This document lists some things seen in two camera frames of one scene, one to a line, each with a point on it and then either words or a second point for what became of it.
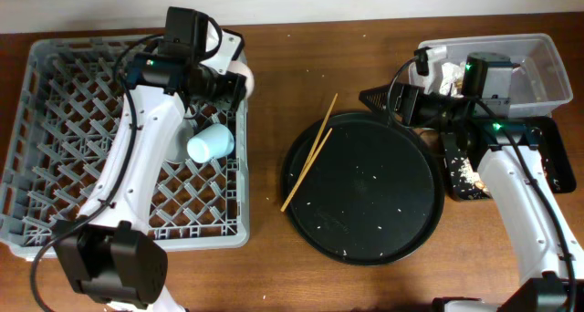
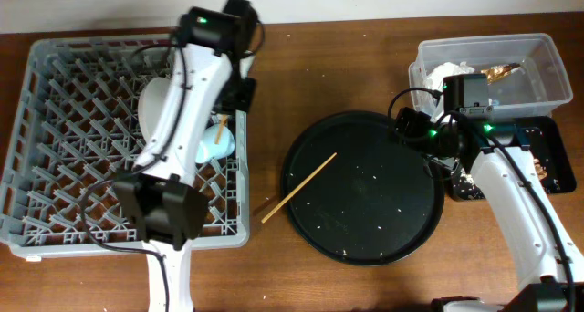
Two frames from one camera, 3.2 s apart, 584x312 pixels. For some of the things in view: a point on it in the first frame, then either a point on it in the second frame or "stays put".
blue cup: (210, 143) stays put
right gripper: (401, 103) to (411, 127)
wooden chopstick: (304, 172) to (280, 204)
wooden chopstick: (320, 132) to (224, 119)
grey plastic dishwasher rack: (67, 111) stays put
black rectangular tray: (464, 154) stays put
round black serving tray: (358, 190) stays put
